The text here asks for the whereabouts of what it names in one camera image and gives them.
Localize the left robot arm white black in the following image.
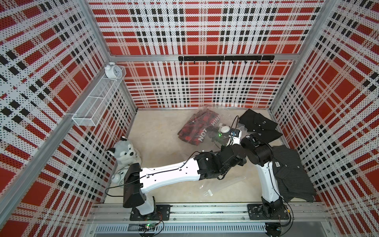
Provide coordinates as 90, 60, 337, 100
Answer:
123, 144, 247, 215

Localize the green circuit board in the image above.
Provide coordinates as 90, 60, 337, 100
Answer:
127, 223, 156, 232

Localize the grey white husky plush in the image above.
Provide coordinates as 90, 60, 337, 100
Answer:
107, 136, 142, 169

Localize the clear plastic vacuum bag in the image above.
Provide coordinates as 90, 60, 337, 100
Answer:
173, 108, 248, 202

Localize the white wire mesh shelf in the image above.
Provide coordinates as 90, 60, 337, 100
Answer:
72, 66, 126, 127

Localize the red black plaid shirt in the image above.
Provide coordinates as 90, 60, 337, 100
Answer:
178, 109, 220, 146

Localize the black wall hook rail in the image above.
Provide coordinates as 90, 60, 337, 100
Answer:
178, 55, 275, 62

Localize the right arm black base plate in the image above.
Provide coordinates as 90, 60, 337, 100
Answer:
247, 204, 290, 221

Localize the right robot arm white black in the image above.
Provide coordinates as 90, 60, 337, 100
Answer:
218, 124, 284, 216

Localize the white alarm clock on shelf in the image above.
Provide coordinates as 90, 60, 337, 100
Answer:
105, 62, 122, 80

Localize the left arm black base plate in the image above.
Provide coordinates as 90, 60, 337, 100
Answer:
129, 204, 171, 221

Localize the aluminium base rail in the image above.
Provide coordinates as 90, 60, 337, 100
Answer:
83, 202, 338, 237

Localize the white alarm clock on table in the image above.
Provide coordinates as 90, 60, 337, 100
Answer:
112, 167, 129, 186

